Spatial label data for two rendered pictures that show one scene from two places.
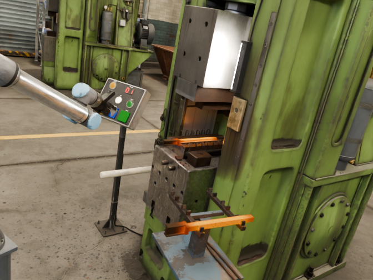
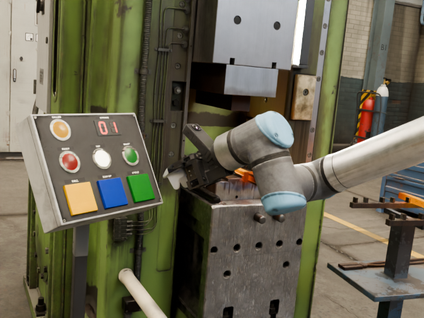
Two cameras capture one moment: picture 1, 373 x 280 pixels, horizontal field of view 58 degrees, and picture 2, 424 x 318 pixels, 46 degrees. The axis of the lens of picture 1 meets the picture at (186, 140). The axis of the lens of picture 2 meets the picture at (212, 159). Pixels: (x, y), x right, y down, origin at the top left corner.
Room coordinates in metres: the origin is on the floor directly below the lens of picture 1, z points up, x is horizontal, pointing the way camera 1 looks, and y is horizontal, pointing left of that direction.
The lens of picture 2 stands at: (1.70, 1.72, 1.34)
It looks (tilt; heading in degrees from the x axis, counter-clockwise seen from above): 10 degrees down; 281
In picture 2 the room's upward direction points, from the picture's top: 5 degrees clockwise
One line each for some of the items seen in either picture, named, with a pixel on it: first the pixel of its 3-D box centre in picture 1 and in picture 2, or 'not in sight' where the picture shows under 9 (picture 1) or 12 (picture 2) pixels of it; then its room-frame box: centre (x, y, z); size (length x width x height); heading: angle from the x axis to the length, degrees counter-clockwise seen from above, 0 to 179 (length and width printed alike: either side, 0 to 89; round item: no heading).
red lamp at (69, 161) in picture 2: not in sight; (69, 161); (2.28, 0.60, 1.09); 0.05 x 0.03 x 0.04; 38
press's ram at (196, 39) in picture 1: (226, 50); (238, 9); (2.01, -0.13, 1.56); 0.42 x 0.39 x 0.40; 128
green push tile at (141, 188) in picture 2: (124, 116); (139, 188); (2.15, 0.44, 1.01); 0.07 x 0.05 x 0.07; 63
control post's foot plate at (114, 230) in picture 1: (111, 222); not in sight; (2.31, 0.47, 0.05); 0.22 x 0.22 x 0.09; 38
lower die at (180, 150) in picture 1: (201, 144); (213, 174); (2.05, -0.10, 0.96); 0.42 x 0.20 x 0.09; 128
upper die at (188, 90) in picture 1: (213, 90); (222, 78); (2.05, -0.10, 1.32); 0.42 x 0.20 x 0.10; 128
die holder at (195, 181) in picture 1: (200, 183); (219, 239); (2.01, -0.14, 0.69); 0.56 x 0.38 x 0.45; 128
